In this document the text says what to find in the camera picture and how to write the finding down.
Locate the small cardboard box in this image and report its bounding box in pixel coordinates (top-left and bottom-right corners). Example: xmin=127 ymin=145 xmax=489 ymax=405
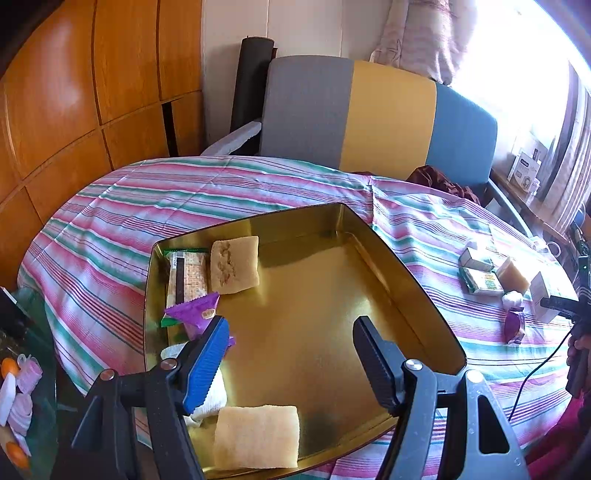
xmin=458 ymin=247 xmax=496 ymax=273

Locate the wafer snack packet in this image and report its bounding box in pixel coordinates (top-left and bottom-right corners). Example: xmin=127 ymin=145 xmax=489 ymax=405
xmin=161 ymin=248 xmax=211 ymax=328

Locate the maroon cloth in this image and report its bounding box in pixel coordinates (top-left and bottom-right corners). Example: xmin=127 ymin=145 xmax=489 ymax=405
xmin=406 ymin=165 xmax=483 ymax=204

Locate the white cardboard box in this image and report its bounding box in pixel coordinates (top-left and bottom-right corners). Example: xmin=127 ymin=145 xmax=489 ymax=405
xmin=529 ymin=271 xmax=558 ymax=324

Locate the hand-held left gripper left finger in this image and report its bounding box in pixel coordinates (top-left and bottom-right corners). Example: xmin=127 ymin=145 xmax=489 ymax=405
xmin=48 ymin=315 xmax=230 ymax=480

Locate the wooden side table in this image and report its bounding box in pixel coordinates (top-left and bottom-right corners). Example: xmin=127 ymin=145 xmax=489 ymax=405
xmin=489 ymin=168 xmax=573 ymax=245

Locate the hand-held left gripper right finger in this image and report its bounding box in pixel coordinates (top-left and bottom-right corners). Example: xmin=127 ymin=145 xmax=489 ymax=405
xmin=352 ymin=315 xmax=532 ymax=480

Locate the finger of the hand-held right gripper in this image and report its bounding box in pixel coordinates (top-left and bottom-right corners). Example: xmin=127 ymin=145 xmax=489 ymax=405
xmin=540 ymin=296 xmax=580 ymax=317

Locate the textured cake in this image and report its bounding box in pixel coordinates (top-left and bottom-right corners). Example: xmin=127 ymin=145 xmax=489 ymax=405
xmin=213 ymin=405 xmax=301 ymax=470

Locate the black cable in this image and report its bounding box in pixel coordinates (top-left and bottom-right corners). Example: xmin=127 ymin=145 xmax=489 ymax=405
xmin=508 ymin=330 xmax=573 ymax=421

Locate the nut topped cake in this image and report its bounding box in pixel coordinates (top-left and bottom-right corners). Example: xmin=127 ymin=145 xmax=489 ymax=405
xmin=210 ymin=235 xmax=260 ymax=295

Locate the black rolled mat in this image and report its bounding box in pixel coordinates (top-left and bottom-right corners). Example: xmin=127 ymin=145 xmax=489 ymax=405
xmin=230 ymin=37 xmax=277 ymax=132

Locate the pale sock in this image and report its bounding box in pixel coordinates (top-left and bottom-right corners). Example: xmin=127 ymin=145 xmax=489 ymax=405
xmin=161 ymin=342 xmax=228 ymax=423

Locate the purple snack packet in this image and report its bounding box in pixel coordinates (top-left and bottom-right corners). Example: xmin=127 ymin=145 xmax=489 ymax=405
xmin=165 ymin=292 xmax=236 ymax=354
xmin=503 ymin=308 xmax=527 ymax=346

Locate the yellow cake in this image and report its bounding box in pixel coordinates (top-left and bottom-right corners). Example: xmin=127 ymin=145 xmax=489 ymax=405
xmin=495 ymin=256 xmax=532 ymax=294

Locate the wooden wardrobe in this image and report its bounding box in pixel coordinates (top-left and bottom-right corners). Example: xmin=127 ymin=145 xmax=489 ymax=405
xmin=0 ymin=0 xmax=206 ymax=289

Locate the grey yellow blue chair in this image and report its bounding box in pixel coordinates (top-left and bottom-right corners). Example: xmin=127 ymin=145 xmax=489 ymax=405
xmin=201 ymin=55 xmax=532 ymax=236

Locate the person's right hand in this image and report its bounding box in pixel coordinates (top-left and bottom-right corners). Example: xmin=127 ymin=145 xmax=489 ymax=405
xmin=569 ymin=333 xmax=591 ymax=367

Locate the gold metal tin box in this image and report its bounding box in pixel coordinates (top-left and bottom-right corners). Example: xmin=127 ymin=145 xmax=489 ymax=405
xmin=143 ymin=203 xmax=467 ymax=480

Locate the white printed carton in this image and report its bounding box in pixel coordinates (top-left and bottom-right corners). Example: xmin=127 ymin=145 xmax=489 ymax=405
xmin=507 ymin=148 xmax=548 ymax=192

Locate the pink patterned curtain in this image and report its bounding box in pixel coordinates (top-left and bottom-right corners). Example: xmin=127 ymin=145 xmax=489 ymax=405
xmin=369 ymin=0 xmax=476 ymax=86

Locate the white tube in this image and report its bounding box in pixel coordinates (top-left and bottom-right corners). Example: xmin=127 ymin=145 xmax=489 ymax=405
xmin=0 ymin=373 xmax=18 ymax=428

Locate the green snack packet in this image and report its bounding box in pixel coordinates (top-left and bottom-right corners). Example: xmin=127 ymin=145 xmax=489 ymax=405
xmin=460 ymin=267 xmax=505 ymax=296

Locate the person's pink clothing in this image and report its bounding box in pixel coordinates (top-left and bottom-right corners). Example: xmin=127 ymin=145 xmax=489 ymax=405
xmin=526 ymin=397 xmax=591 ymax=480

